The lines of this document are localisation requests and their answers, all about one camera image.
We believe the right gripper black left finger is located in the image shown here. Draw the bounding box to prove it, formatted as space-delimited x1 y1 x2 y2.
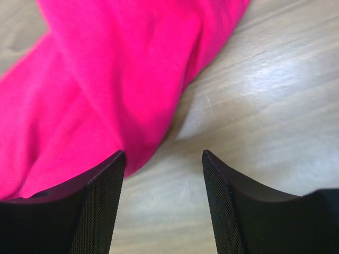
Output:
1 151 126 253

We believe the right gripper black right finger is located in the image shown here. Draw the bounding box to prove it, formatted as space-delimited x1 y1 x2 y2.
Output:
202 150 338 253

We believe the pink t shirt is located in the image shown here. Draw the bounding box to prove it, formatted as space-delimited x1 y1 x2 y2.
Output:
1 1 248 200

